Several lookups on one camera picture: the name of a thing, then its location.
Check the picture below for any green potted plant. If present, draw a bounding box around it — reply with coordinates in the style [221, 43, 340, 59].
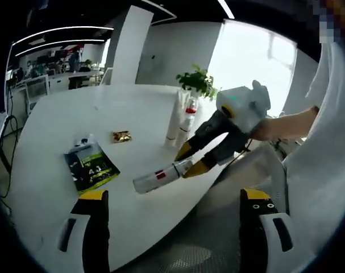
[176, 64, 221, 100]

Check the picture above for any white skincare bottle red label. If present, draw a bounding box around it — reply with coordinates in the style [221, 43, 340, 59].
[175, 113, 196, 151]
[132, 159, 194, 196]

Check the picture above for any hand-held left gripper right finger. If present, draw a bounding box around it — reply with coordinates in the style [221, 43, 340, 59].
[239, 187, 300, 273]

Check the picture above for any gold skincare sachet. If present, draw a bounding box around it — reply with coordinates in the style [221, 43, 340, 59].
[109, 130, 133, 144]

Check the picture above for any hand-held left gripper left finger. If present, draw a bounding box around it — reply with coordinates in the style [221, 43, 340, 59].
[38, 189, 110, 273]

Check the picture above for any large bright window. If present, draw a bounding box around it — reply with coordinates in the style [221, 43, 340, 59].
[207, 19, 300, 114]

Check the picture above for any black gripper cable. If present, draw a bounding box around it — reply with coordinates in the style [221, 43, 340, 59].
[226, 139, 254, 168]

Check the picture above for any long ceiling light strip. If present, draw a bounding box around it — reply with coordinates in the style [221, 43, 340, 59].
[217, 0, 235, 19]
[12, 26, 114, 46]
[15, 39, 105, 57]

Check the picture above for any white skincare tube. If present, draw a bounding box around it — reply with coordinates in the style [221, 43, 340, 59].
[165, 88, 192, 148]

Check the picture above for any person's right hand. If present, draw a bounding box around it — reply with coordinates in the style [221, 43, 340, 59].
[251, 117, 281, 142]

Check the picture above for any green black skincare sachet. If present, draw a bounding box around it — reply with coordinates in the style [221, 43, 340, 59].
[63, 142, 121, 196]

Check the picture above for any white mesh office chair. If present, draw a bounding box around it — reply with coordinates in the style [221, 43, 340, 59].
[211, 143, 289, 228]

